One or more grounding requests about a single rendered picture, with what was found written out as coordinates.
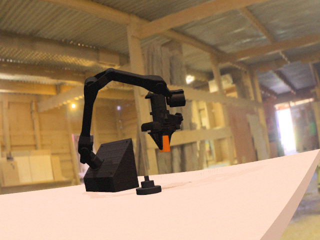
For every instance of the orange knob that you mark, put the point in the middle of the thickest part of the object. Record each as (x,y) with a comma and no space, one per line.
(166,144)

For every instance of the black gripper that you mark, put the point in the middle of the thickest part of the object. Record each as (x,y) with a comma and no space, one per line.
(157,129)

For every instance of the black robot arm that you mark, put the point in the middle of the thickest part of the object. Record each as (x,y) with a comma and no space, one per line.
(152,83)

